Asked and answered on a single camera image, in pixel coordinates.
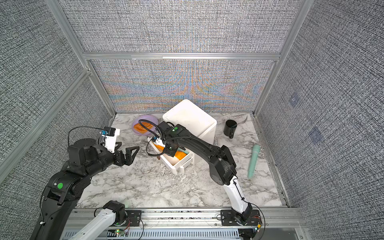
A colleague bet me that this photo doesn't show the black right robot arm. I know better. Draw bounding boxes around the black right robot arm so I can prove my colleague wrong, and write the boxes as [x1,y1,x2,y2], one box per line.
[156,122,264,228]

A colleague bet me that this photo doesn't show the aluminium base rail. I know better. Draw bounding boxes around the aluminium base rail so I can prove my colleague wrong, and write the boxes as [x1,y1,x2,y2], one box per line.
[61,207,311,240]

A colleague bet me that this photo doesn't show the white three-drawer storage unit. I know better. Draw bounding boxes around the white three-drawer storage unit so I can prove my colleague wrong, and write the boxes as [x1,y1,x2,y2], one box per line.
[162,98,218,164]

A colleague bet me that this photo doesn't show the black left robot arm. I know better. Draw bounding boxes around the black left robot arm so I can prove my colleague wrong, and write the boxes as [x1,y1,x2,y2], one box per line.
[31,138,140,240]

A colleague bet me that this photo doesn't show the purple plastic plate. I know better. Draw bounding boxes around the purple plastic plate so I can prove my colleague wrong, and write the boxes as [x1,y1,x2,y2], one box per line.
[132,115,159,136]

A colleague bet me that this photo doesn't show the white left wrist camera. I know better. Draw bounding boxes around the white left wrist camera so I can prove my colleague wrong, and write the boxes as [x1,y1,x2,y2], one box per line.
[100,127,121,153]

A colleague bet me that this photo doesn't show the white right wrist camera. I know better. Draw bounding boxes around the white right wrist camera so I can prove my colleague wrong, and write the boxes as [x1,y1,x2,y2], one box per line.
[152,137,165,148]

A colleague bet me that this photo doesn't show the mint green tube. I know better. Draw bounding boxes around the mint green tube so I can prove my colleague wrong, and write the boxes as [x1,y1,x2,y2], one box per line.
[247,145,261,179]

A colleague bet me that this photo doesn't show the white drawer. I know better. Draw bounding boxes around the white drawer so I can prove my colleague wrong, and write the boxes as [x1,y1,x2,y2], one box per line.
[156,148,194,175]

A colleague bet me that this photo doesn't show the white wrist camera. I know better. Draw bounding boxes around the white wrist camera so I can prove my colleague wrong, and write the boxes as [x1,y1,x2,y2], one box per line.
[152,137,165,148]
[100,127,121,153]

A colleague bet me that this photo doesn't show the orange microphone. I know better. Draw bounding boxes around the orange microphone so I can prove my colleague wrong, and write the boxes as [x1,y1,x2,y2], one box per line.
[155,145,187,160]

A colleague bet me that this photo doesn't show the black cup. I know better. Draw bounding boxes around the black cup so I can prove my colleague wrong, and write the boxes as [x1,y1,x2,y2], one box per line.
[223,120,238,139]

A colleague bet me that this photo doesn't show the orange pastry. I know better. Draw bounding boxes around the orange pastry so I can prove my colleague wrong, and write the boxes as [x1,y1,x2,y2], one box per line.
[133,122,154,134]

